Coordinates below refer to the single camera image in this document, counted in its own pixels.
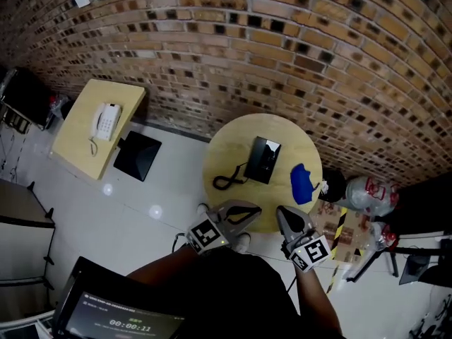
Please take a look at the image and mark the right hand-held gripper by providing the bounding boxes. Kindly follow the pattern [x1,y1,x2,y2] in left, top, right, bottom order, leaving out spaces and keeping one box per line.
[276,206,332,272]

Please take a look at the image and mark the black laptop screen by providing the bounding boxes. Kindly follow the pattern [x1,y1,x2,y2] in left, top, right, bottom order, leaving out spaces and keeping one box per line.
[52,256,185,339]

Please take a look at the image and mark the yellow black striped tape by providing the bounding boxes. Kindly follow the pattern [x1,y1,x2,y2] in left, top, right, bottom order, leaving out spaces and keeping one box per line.
[324,206,349,296]

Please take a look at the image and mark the blue cloth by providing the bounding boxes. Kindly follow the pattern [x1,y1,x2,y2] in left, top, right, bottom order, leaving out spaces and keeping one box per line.
[290,163,321,206]

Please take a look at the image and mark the white telephone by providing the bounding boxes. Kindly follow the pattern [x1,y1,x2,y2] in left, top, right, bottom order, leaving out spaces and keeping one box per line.
[88,102,123,157]

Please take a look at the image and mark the black trash bin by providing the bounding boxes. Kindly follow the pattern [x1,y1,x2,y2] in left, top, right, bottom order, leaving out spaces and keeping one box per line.
[317,169,347,203]

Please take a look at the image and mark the black square table base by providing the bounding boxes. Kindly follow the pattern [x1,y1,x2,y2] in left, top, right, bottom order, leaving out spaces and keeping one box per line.
[112,130,162,183]

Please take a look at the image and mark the person's right forearm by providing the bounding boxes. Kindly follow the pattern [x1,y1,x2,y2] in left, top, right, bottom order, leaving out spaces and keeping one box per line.
[295,263,345,337]

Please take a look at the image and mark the round wooden table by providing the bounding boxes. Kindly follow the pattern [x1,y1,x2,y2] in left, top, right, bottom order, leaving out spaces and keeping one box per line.
[202,113,323,234]

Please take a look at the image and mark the black box case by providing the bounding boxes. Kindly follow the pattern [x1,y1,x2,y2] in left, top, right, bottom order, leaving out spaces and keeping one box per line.
[0,67,54,130]

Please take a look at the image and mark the black cable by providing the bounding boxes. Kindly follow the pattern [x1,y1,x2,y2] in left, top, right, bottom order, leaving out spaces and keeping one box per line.
[213,162,250,191]

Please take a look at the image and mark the large black cabinet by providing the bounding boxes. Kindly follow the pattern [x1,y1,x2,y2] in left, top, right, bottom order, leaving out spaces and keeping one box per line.
[381,174,452,236]

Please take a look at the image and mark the rectangular wooden table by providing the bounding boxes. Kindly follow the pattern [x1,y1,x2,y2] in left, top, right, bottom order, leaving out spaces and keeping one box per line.
[49,78,148,181]

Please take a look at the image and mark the small clear plastic bag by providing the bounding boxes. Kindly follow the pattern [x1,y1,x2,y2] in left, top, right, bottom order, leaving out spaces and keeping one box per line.
[369,220,398,254]

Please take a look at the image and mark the grey metal cabinet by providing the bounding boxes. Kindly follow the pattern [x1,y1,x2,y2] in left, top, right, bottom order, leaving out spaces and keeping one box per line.
[0,180,57,323]

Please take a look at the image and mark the large clear plastic bag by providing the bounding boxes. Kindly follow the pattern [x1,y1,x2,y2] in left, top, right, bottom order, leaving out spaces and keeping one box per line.
[345,175,400,211]

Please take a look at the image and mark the person's black shirt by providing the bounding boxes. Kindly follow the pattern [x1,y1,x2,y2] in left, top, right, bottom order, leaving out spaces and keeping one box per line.
[151,247,347,339]

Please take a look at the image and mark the black frame desk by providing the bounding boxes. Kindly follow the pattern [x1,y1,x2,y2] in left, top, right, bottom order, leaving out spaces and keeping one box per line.
[345,234,452,283]

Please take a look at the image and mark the printed cardboard box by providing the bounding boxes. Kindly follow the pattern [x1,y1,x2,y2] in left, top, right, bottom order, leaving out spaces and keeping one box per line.
[310,203,371,263]

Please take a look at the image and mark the black rectangular device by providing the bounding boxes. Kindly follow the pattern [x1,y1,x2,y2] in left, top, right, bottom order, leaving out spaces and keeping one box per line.
[243,136,283,185]

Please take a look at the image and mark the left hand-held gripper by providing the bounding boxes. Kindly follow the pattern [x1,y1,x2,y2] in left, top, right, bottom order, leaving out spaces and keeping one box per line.
[186,200,262,256]

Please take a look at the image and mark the person's left forearm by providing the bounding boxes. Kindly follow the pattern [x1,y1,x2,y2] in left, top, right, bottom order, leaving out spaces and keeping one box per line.
[125,244,201,285]

